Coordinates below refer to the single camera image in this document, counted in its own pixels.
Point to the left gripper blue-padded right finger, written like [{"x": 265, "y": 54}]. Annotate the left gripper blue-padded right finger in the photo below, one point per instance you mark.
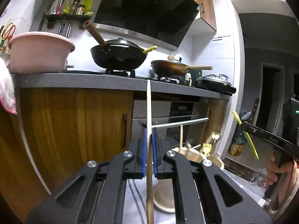
[{"x": 203, "y": 193}]

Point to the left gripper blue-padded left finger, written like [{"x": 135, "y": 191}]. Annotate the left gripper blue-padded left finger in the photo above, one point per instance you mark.
[{"x": 96, "y": 193}]

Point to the yellow tulip-shaped plastic utensil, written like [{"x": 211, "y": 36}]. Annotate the yellow tulip-shaped plastic utensil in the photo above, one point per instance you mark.
[{"x": 247, "y": 136}]

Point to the wooden chopstick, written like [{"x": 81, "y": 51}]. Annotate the wooden chopstick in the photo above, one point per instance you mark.
[
  {"x": 181, "y": 138},
  {"x": 150, "y": 205}
]

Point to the person's right hand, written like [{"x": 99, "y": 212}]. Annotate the person's right hand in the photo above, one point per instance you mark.
[{"x": 291, "y": 170}]

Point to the cream floral ceramic utensil holder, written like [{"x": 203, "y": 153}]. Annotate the cream floral ceramic utensil holder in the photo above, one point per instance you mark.
[{"x": 163, "y": 197}]

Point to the blue-grey checked cloth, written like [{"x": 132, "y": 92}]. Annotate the blue-grey checked cloth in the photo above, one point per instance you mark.
[{"x": 135, "y": 205}]

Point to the wooden chopstick in holder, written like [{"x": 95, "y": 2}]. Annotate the wooden chopstick in holder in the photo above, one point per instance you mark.
[{"x": 181, "y": 138}]

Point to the built-in oven stainless steel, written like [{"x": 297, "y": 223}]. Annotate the built-in oven stainless steel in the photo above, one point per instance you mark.
[{"x": 166, "y": 112}]

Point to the black lidded pot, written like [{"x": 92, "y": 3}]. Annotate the black lidded pot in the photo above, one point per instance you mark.
[{"x": 216, "y": 83}]

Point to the pink white towel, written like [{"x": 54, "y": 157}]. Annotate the pink white towel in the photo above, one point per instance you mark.
[{"x": 7, "y": 91}]

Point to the pink plastic basin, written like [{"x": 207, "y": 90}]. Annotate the pink plastic basin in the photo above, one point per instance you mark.
[{"x": 39, "y": 52}]

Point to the black range hood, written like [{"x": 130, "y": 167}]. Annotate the black range hood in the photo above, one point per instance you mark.
[{"x": 165, "y": 20}]

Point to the brown frying pan wooden handle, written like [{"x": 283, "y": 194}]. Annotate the brown frying pan wooden handle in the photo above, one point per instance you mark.
[{"x": 165, "y": 68}]

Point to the black wok with wooden handle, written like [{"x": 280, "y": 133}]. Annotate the black wok with wooden handle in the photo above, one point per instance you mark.
[{"x": 116, "y": 54}]

